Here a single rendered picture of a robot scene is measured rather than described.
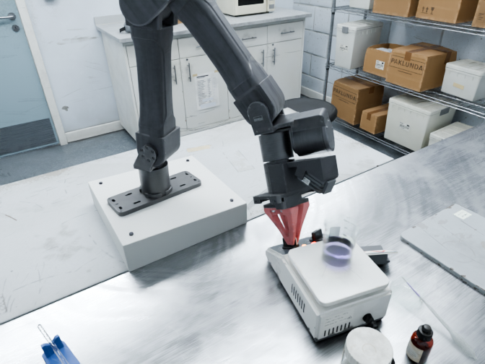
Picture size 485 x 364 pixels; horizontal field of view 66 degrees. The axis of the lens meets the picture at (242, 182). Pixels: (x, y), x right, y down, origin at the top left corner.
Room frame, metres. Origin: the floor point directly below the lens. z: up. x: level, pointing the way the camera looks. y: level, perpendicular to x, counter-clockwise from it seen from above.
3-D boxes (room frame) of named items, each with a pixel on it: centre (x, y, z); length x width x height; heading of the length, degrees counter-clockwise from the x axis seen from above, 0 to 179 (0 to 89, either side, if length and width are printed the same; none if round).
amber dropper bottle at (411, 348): (0.32, -0.25, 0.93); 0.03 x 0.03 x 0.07
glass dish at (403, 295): (0.43, -0.28, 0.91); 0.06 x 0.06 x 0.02
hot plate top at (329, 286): (0.42, -0.15, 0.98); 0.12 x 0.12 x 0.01; 19
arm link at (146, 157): (0.68, 0.18, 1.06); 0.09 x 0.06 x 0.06; 160
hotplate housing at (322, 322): (0.45, -0.14, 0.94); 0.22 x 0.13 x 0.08; 19
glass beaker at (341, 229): (0.43, -0.15, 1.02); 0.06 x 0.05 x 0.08; 32
